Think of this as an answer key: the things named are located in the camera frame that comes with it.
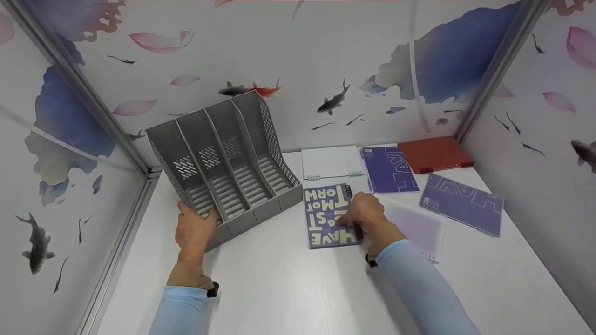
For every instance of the person's right hand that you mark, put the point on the person's right hand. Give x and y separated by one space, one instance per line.
368 216

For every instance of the person's left hand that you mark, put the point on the person's left hand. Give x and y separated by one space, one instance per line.
195 235

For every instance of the person's right fingers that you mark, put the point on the person's right fingers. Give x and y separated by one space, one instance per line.
359 201

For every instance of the person's right thumb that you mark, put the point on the person's right thumb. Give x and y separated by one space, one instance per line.
347 220

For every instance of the person's left fingers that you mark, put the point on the person's left fingers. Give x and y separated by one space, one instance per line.
181 210

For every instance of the person's left thumb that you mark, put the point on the person's left thumb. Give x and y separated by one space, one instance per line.
215 219

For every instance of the purple notebook with cream letters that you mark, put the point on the purple notebook with cream letters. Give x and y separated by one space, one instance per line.
323 214

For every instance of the grey four-slot file rack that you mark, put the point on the grey four-slot file rack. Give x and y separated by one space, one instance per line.
242 186

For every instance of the person's right forearm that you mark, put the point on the person's right forearm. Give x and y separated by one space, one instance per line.
419 288

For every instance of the person's left forearm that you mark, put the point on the person's left forearm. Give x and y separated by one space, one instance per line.
184 302

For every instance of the small purple spiral notebook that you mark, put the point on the small purple spiral notebook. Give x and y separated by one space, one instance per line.
389 170

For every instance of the black wrist band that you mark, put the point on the black wrist band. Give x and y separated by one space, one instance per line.
213 289
371 260

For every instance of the translucent white spiral notebook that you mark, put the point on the translucent white spiral notebook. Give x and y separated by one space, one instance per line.
419 228

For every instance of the red folder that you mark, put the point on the red folder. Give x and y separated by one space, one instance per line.
435 153

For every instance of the large purple spiral notebook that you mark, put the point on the large purple spiral notebook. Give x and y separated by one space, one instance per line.
465 202

